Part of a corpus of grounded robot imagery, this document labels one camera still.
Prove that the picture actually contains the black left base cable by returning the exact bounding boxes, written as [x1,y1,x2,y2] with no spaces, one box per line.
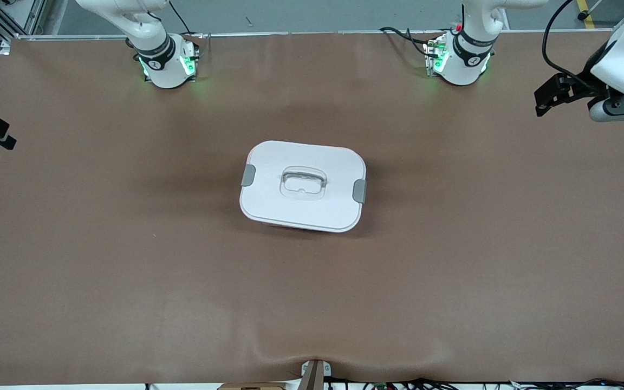
[379,26,433,57]

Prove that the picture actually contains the white box lid grey latches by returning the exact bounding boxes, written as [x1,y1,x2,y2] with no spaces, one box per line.
[239,140,368,233]

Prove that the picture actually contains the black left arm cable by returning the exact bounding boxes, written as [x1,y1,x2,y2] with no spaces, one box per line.
[541,0,602,93]

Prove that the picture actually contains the black right base cable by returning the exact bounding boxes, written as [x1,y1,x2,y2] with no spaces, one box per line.
[168,0,196,36]

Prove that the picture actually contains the brown table mat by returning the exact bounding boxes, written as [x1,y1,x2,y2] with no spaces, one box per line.
[0,31,624,386]

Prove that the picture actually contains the silver table edge rail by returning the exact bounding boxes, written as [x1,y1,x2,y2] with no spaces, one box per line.
[1,28,616,55]

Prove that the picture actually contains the black stand foot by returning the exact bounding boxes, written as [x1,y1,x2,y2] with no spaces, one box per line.
[577,0,605,21]

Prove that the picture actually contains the black base cable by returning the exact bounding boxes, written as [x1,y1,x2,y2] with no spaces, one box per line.
[379,26,433,57]
[168,0,196,36]

